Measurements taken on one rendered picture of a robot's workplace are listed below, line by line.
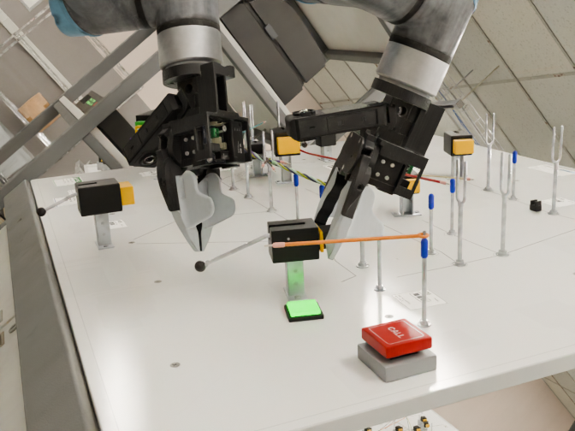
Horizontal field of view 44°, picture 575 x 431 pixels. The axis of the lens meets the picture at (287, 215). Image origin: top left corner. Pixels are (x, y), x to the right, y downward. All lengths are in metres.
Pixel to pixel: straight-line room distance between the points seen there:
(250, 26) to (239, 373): 1.31
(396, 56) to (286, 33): 1.13
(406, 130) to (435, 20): 0.13
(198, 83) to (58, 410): 0.38
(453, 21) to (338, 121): 0.16
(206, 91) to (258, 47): 1.09
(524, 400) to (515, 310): 9.92
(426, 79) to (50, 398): 0.51
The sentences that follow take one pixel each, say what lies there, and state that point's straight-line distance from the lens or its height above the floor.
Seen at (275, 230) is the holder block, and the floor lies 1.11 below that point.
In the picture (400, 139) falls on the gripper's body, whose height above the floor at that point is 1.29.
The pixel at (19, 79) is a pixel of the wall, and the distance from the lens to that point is 8.32.
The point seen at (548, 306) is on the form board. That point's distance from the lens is 0.86.
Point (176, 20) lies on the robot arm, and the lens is 0.85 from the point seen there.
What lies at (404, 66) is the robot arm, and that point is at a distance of 0.81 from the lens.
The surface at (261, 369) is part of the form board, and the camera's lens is 0.71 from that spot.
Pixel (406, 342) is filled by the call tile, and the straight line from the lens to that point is 0.68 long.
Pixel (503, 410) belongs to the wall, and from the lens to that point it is 10.62.
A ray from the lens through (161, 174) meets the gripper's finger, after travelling 0.82.
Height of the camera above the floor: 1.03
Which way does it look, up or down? 7 degrees up
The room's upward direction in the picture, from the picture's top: 47 degrees clockwise
